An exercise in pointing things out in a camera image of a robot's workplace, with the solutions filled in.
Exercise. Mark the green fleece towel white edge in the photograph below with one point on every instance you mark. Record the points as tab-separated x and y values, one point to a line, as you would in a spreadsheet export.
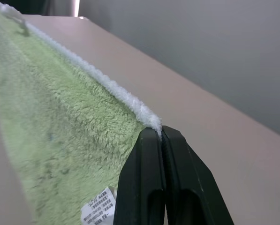
60	117

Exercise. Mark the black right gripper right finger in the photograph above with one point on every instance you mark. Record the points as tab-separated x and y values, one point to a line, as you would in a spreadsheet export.
186	187

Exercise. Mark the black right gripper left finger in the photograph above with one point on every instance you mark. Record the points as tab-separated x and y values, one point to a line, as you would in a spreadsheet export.
142	175

